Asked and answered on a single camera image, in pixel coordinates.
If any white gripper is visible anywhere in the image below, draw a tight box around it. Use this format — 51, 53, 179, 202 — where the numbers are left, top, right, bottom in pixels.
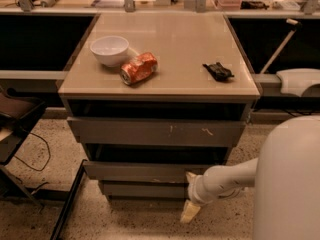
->
180, 171, 208, 224

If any grey drawer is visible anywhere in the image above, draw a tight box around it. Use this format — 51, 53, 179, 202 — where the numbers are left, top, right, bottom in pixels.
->
84, 161, 209, 184
98, 181, 187, 199
67, 117, 245, 147

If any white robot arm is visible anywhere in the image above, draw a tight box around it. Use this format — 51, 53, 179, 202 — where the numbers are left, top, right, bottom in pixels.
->
181, 115, 320, 240

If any grey bottom drawer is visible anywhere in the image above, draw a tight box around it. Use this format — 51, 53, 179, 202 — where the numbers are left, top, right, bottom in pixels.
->
98, 181, 187, 199

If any grey drawer cabinet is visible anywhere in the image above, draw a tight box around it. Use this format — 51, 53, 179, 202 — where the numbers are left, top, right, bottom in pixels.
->
57, 11, 262, 202

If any grey top drawer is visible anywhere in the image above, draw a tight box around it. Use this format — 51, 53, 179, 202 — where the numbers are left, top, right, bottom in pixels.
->
67, 117, 245, 147

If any black crumpled bag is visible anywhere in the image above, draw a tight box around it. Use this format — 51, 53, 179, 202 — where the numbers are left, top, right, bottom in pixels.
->
203, 62, 233, 82

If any crushed orange soda can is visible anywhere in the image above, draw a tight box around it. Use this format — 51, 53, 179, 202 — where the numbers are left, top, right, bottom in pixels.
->
120, 52, 158, 85

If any black floor bar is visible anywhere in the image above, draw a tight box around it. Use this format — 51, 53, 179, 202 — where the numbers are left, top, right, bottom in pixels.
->
50, 159, 86, 240

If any white bowl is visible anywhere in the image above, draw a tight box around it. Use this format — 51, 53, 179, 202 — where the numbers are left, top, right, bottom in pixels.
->
90, 36, 129, 67

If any black chair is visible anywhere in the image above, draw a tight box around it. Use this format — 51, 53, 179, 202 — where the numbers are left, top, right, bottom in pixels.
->
0, 90, 46, 206

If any black floor cable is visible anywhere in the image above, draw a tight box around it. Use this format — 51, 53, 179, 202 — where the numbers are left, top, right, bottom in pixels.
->
13, 130, 52, 173

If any white stick with handle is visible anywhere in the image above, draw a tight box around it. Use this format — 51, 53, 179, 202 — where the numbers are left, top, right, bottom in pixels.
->
260, 18, 302, 74

